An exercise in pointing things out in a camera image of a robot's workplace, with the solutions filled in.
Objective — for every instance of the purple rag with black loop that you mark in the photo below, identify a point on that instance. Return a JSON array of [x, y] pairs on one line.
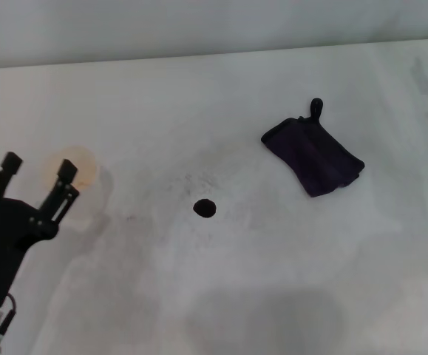
[[313, 155]]

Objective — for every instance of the white paper cup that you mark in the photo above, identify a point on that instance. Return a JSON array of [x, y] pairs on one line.
[[84, 174]]

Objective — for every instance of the black water stain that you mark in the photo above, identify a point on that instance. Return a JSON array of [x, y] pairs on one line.
[[204, 208]]

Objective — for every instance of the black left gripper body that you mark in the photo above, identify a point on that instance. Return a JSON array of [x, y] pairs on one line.
[[3, 240]]

